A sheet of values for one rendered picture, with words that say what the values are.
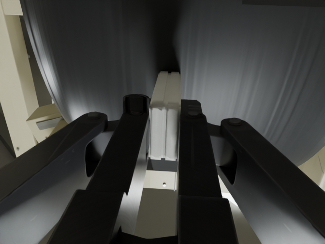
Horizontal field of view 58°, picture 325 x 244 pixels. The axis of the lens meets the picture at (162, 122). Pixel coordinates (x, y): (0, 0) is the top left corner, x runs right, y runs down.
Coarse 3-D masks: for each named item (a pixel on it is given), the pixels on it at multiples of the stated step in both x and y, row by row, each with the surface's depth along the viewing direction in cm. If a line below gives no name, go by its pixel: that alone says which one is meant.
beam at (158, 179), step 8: (64, 120) 93; (56, 128) 89; (152, 176) 86; (160, 176) 86; (168, 176) 85; (176, 176) 85; (144, 184) 88; (152, 184) 87; (160, 184) 87; (168, 184) 87; (176, 184) 87; (224, 192) 88
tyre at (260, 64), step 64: (64, 0) 18; (128, 0) 18; (192, 0) 17; (64, 64) 21; (128, 64) 20; (192, 64) 20; (256, 64) 19; (320, 64) 19; (256, 128) 24; (320, 128) 23
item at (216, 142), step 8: (184, 104) 16; (192, 104) 16; (200, 104) 16; (200, 112) 15; (208, 128) 13; (216, 128) 13; (216, 136) 13; (216, 144) 13; (224, 144) 13; (216, 152) 13; (224, 152) 13; (232, 152) 13; (216, 160) 13; (224, 160) 13; (232, 160) 13
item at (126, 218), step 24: (144, 96) 14; (120, 120) 13; (144, 120) 13; (120, 144) 11; (144, 144) 12; (96, 168) 9; (120, 168) 9; (144, 168) 12; (96, 192) 7; (120, 192) 7; (72, 216) 6; (96, 216) 6; (120, 216) 7; (48, 240) 6; (72, 240) 6; (96, 240) 6
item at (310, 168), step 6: (324, 150) 49; (318, 156) 51; (324, 156) 49; (306, 162) 55; (312, 162) 53; (318, 162) 51; (324, 162) 49; (300, 168) 58; (306, 168) 55; (312, 168) 53; (318, 168) 51; (324, 168) 49; (306, 174) 55; (312, 174) 53; (318, 174) 51; (324, 174) 49; (312, 180) 53; (318, 180) 51; (324, 180) 50; (324, 186) 50
